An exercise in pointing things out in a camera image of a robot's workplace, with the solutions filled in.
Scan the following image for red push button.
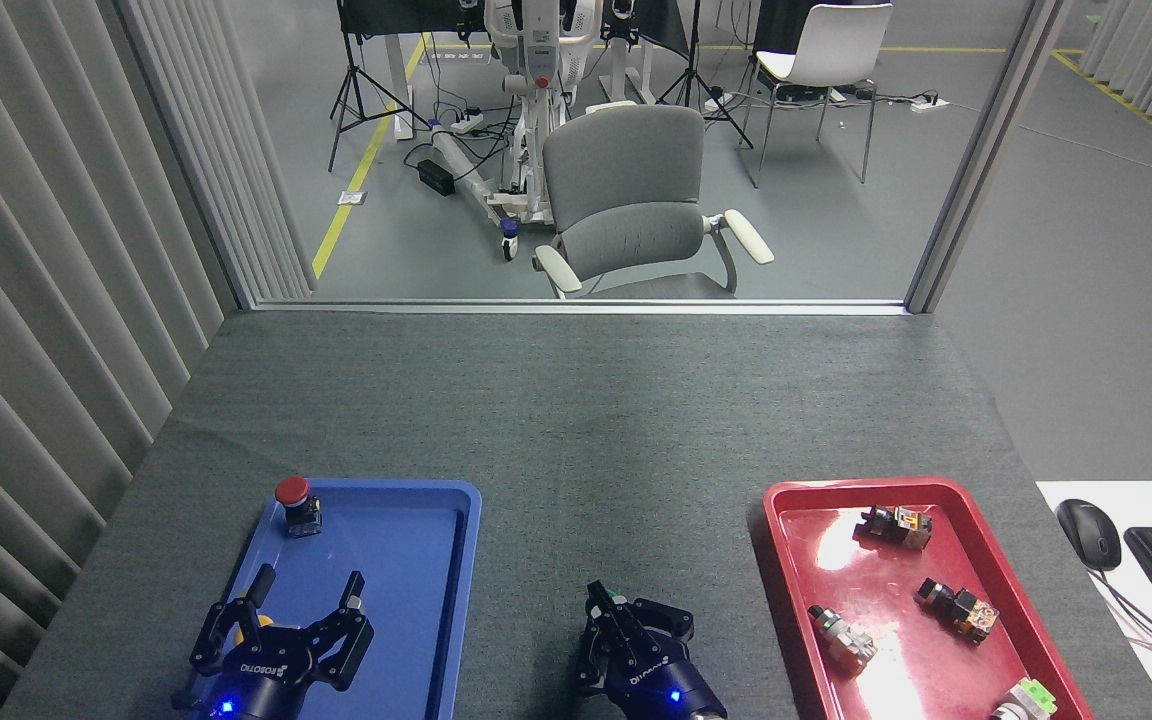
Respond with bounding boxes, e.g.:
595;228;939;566
274;476;324;539

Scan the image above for red plastic tray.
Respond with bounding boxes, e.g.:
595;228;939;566
762;477;1095;720

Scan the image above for black tripod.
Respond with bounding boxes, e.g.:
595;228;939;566
328;0;432;173
656;0;754;149

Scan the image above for silver table rail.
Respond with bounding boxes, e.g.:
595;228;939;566
254;298;909;317

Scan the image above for black computer mouse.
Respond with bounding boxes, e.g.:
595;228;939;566
1056;498;1123;573

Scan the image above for silver selector switch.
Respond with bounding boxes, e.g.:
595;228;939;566
807;604;878;677

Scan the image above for grey vertical blinds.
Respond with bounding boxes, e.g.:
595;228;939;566
1079;0;1152;153
0;0;317;720

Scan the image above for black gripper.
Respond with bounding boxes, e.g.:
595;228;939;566
174;563;374;720
578;580;727;720

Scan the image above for blue plastic tray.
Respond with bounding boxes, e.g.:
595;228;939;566
181;478;483;720

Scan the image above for green white switch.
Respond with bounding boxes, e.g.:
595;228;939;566
991;677;1059;720

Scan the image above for grey office chair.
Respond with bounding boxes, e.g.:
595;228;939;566
533;104;775;300

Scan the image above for yellow push button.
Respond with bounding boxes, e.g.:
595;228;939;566
228;612;279;651

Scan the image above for white stand on wheels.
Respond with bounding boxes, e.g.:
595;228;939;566
431;0;607;263

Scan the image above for silver post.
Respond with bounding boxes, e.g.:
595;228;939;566
904;0;1077;314

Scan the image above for white plastic chair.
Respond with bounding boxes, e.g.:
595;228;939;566
739;3;894;189

